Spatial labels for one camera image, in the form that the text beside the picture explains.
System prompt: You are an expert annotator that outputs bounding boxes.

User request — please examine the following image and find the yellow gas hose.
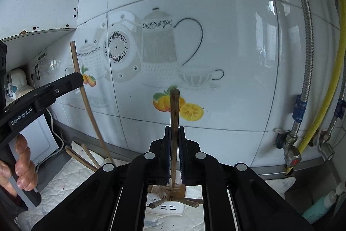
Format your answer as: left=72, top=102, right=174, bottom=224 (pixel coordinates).
left=286, top=0, right=346, bottom=175

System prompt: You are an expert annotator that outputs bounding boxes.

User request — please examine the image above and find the braided metal hose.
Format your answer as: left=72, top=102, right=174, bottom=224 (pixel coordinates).
left=319, top=77, right=346, bottom=140
left=279, top=0, right=314, bottom=137

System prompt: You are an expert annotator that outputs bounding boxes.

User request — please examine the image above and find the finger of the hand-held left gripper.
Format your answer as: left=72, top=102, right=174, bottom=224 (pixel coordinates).
left=3, top=73, right=84, bottom=114

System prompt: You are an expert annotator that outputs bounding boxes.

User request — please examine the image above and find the white electric kettle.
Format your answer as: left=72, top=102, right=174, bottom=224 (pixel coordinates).
left=9, top=68, right=30, bottom=95

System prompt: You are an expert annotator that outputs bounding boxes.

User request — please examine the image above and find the metal water valve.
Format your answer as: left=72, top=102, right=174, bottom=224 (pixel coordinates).
left=317, top=134, right=335, bottom=162
left=274, top=130, right=302, bottom=168

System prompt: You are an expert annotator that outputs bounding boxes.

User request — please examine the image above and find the teal pump bottle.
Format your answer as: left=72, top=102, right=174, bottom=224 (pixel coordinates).
left=302, top=182, right=346, bottom=225

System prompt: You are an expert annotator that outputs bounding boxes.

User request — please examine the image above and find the white appliance cable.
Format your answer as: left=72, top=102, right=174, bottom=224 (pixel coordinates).
left=45, top=109, right=66, bottom=160

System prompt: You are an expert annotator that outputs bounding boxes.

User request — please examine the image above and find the person's left hand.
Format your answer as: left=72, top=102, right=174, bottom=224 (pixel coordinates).
left=0, top=136, right=38, bottom=197

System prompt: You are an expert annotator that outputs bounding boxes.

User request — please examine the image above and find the black wall socket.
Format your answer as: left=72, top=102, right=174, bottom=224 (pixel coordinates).
left=31, top=64, right=41, bottom=81

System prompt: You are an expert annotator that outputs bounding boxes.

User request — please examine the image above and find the cream quilted mat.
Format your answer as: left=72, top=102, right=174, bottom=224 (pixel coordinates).
left=16, top=140, right=297, bottom=231

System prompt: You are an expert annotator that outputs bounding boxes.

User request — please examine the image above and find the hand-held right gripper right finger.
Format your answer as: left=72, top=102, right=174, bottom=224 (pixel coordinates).
left=178, top=126, right=315, bottom=231

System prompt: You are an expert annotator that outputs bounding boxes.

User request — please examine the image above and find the brown wooden chopstick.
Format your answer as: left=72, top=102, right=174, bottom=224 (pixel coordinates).
left=169, top=88, right=181, bottom=191
left=70, top=41, right=115, bottom=162

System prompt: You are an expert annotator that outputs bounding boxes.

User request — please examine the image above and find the white notice sticker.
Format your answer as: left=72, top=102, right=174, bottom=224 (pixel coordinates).
left=36, top=51, right=51, bottom=77

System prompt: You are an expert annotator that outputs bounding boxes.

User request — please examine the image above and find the cream house-shaped utensil holder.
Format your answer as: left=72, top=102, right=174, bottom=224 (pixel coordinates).
left=146, top=184, right=187, bottom=217

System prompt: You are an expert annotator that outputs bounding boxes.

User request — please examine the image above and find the white countertop oven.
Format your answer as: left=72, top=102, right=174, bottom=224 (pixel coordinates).
left=16, top=111, right=60, bottom=167

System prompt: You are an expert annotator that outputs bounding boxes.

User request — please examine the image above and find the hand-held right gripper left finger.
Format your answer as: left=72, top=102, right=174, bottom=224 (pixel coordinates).
left=31, top=125, right=172, bottom=231

